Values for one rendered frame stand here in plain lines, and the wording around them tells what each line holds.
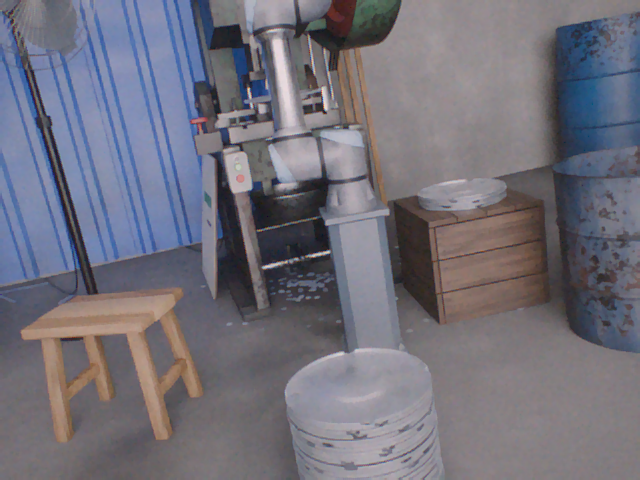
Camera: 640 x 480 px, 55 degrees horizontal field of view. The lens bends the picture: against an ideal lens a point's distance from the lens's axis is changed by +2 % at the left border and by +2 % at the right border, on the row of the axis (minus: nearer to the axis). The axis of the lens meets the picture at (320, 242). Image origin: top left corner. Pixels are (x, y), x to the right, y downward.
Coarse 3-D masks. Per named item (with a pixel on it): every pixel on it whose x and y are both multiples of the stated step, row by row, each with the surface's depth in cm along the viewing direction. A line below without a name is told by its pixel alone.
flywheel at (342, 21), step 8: (336, 0) 252; (344, 0) 244; (352, 0) 236; (336, 8) 255; (344, 8) 246; (352, 8) 228; (328, 16) 256; (336, 16) 253; (344, 16) 248; (352, 16) 230; (328, 24) 259; (336, 24) 249; (344, 24) 240; (336, 32) 251; (344, 32) 242
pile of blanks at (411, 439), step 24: (288, 408) 116; (432, 408) 114; (312, 432) 109; (336, 432) 106; (360, 432) 106; (384, 432) 106; (408, 432) 108; (432, 432) 114; (312, 456) 111; (336, 456) 108; (360, 456) 107; (384, 456) 108; (408, 456) 108; (432, 456) 114
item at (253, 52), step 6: (252, 36) 225; (252, 42) 226; (246, 48) 232; (252, 48) 227; (258, 48) 225; (246, 54) 235; (252, 54) 228; (258, 54) 226; (246, 60) 238; (252, 60) 228; (258, 60) 228; (252, 66) 230; (258, 66) 229
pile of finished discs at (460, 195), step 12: (468, 180) 218; (480, 180) 215; (492, 180) 211; (432, 192) 209; (444, 192) 204; (456, 192) 201; (468, 192) 199; (480, 192) 197; (492, 192) 193; (504, 192) 200; (420, 204) 205; (432, 204) 198; (444, 204) 195; (456, 204) 193; (468, 204) 194; (480, 204) 193
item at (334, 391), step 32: (352, 352) 133; (384, 352) 130; (288, 384) 122; (320, 384) 121; (352, 384) 118; (384, 384) 116; (416, 384) 115; (320, 416) 110; (352, 416) 108; (384, 416) 107
